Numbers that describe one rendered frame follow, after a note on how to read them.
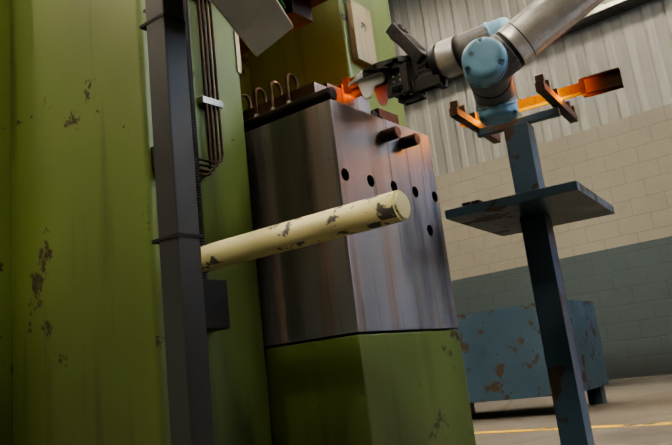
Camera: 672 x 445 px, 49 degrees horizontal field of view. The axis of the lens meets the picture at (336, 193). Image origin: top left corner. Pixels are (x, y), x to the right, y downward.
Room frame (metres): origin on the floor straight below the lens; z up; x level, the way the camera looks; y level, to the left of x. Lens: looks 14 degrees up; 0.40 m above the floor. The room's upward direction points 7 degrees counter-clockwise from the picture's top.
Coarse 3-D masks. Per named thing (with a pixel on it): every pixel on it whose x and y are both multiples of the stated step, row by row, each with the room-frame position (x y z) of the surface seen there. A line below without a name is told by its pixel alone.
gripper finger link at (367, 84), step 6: (360, 72) 1.42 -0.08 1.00; (378, 72) 1.40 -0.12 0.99; (354, 78) 1.43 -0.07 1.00; (360, 78) 1.42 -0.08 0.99; (366, 78) 1.42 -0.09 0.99; (372, 78) 1.41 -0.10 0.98; (378, 78) 1.41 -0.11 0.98; (384, 78) 1.40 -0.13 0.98; (348, 84) 1.45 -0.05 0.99; (354, 84) 1.45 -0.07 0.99; (360, 84) 1.43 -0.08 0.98; (366, 84) 1.42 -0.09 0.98; (372, 84) 1.42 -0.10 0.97; (378, 84) 1.41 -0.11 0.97; (360, 90) 1.43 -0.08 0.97; (366, 90) 1.42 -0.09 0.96; (372, 90) 1.42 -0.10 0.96; (366, 96) 1.42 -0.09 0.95
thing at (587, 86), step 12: (600, 72) 1.63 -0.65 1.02; (612, 72) 1.62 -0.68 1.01; (576, 84) 1.66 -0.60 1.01; (588, 84) 1.65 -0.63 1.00; (600, 84) 1.64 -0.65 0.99; (612, 84) 1.63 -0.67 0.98; (540, 96) 1.70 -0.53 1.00; (564, 96) 1.68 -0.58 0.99; (588, 96) 1.68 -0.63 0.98; (528, 108) 1.73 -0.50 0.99
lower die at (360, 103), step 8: (304, 88) 1.40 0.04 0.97; (312, 88) 1.39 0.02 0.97; (320, 88) 1.40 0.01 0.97; (336, 88) 1.45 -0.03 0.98; (280, 96) 1.44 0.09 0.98; (296, 96) 1.41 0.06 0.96; (304, 96) 1.40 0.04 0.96; (344, 96) 1.47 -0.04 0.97; (360, 96) 1.52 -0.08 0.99; (264, 104) 1.46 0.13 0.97; (280, 104) 1.44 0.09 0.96; (352, 104) 1.49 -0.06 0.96; (360, 104) 1.52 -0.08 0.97; (368, 104) 1.54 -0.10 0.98; (248, 112) 1.49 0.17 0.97; (264, 112) 1.47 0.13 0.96; (368, 112) 1.54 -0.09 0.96
